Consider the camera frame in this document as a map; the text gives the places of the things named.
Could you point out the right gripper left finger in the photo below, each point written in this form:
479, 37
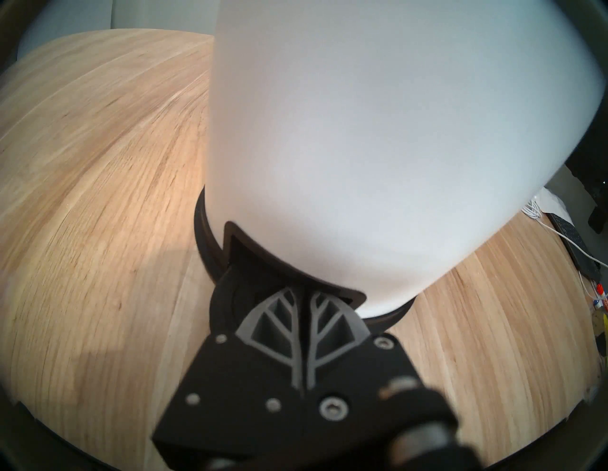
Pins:
237, 389

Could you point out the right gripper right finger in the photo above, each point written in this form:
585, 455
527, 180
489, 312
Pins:
346, 375

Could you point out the red whiteboard marker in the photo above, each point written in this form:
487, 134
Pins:
601, 296

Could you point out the white pedal trash can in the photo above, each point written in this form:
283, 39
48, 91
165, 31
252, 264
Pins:
380, 142

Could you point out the black video sound bar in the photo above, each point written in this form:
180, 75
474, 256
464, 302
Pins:
596, 209

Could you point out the flat white paper towel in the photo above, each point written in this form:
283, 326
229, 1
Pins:
553, 202

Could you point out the black keyboard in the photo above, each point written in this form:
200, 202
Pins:
577, 251

